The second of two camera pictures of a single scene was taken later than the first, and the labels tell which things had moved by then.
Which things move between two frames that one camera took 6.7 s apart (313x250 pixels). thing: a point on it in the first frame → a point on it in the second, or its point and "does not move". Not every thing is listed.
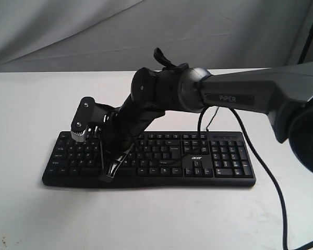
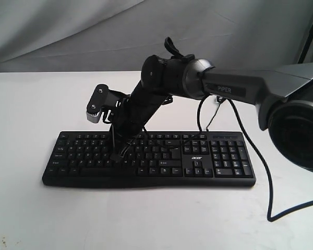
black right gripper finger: (115, 165) → (122, 152)
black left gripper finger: (101, 154) → (112, 142)
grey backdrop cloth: (57, 36) does not move
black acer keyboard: (157, 159) does not move
